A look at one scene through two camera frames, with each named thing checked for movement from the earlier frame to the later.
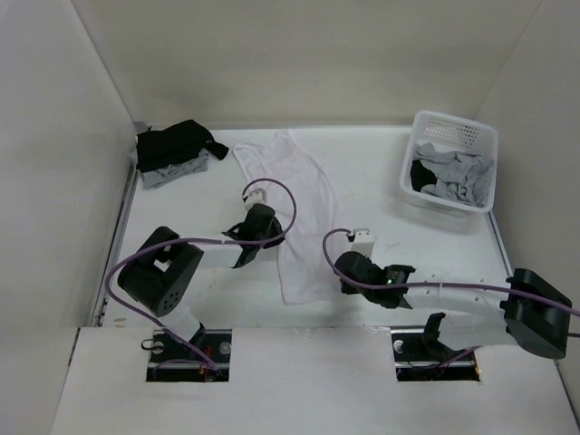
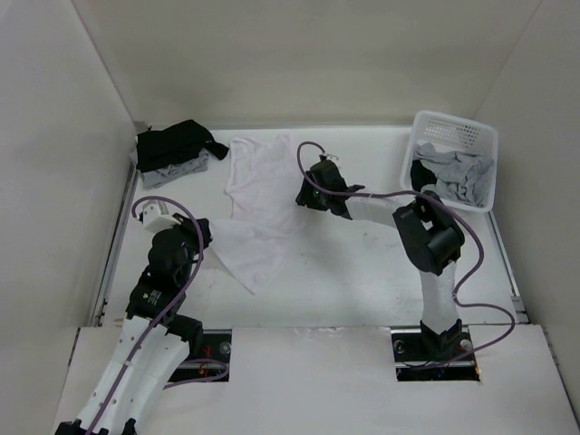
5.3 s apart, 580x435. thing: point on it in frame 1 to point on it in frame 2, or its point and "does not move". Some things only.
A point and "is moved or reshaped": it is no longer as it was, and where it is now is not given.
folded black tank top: [178, 141] does not move
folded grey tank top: [198, 163] does not move
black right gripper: [348, 288] to [304, 196]
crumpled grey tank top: [461, 177] does not move
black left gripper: [275, 242] to [188, 227]
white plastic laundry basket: [450, 132] does not move
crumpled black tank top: [420, 176] does not move
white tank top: [288, 169] is moved or reshaped
